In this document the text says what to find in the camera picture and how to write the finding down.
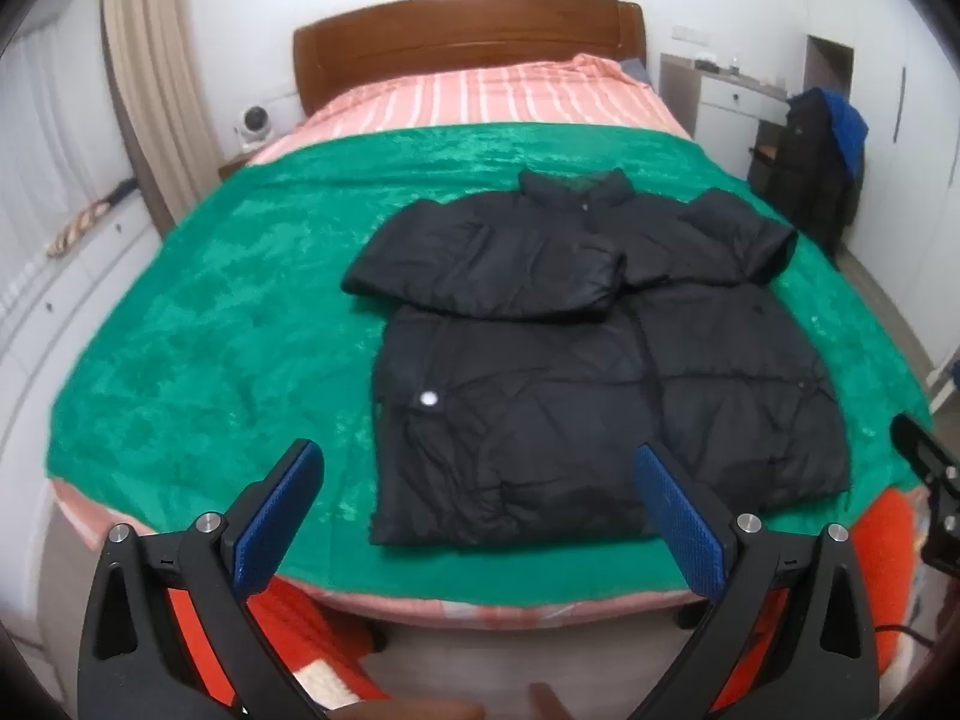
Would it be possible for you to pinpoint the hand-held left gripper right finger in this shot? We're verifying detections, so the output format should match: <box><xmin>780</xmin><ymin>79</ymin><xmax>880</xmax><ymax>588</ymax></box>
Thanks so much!
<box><xmin>632</xmin><ymin>442</ymin><xmax>880</xmax><ymax>720</ymax></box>

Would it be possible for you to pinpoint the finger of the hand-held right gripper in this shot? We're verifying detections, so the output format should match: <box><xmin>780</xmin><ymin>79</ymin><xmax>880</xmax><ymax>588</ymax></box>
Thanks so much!
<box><xmin>891</xmin><ymin>412</ymin><xmax>947</xmax><ymax>482</ymax></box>

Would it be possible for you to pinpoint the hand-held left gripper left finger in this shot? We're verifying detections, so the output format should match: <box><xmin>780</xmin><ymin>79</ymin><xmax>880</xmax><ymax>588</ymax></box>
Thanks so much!
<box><xmin>77</xmin><ymin>439</ymin><xmax>331</xmax><ymax>720</ymax></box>

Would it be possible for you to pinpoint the black puffer jacket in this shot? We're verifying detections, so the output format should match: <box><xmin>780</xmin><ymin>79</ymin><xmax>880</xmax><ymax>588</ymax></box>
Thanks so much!
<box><xmin>341</xmin><ymin>167</ymin><xmax>852</xmax><ymax>547</ymax></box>

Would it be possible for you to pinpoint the orange knit clothing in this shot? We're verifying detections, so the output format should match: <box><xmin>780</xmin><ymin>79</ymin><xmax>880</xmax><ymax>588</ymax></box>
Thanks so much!
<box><xmin>161</xmin><ymin>491</ymin><xmax>935</xmax><ymax>720</ymax></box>

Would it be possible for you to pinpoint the green plush blanket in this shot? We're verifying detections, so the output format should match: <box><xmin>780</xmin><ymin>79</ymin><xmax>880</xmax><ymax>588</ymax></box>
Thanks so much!
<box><xmin>46</xmin><ymin>124</ymin><xmax>935</xmax><ymax>608</ymax></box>

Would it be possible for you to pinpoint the white wardrobe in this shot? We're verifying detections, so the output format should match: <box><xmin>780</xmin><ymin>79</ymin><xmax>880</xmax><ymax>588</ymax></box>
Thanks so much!
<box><xmin>795</xmin><ymin>0</ymin><xmax>960</xmax><ymax>383</ymax></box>

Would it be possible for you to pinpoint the black coat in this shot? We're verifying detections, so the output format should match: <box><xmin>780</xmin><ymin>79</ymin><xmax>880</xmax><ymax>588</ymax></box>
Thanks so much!
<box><xmin>750</xmin><ymin>94</ymin><xmax>863</xmax><ymax>256</ymax></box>

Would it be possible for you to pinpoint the white low cabinet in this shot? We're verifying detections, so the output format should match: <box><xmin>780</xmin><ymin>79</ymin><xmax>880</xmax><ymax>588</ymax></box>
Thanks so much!
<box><xmin>0</xmin><ymin>187</ymin><xmax>166</xmax><ymax>428</ymax></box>

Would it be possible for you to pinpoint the blue garment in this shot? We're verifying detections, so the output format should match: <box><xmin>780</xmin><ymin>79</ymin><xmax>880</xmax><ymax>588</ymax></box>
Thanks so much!
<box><xmin>814</xmin><ymin>86</ymin><xmax>869</xmax><ymax>177</ymax></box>

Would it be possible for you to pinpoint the wooden nightstand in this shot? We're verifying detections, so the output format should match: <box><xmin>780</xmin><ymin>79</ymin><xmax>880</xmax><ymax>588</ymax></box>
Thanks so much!
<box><xmin>217</xmin><ymin>131</ymin><xmax>301</xmax><ymax>181</ymax></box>

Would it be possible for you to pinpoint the white desk fan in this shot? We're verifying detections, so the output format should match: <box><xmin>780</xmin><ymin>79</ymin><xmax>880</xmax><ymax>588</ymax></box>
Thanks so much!
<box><xmin>234</xmin><ymin>103</ymin><xmax>272</xmax><ymax>155</ymax></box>

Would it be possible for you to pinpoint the white desk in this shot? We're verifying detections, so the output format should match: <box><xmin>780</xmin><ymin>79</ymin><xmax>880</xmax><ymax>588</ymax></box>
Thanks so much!
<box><xmin>660</xmin><ymin>52</ymin><xmax>796</xmax><ymax>166</ymax></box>

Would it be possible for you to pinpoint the pink striped bed sheet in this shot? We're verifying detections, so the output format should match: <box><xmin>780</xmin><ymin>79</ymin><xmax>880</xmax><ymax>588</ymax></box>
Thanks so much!
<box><xmin>51</xmin><ymin>52</ymin><xmax>931</xmax><ymax>631</ymax></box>

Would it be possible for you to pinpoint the beige curtain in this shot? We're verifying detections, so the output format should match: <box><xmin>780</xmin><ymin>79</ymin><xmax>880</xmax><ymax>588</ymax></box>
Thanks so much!
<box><xmin>101</xmin><ymin>0</ymin><xmax>226</xmax><ymax>237</ymax></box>

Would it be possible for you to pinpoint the wooden headboard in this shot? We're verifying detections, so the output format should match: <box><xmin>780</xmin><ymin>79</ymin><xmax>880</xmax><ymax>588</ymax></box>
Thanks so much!
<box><xmin>292</xmin><ymin>0</ymin><xmax>647</xmax><ymax>119</ymax></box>

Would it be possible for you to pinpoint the rope-wrapped stick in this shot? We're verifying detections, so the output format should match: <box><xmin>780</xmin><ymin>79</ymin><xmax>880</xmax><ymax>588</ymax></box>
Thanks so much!
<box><xmin>46</xmin><ymin>176</ymin><xmax>140</xmax><ymax>260</ymax></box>

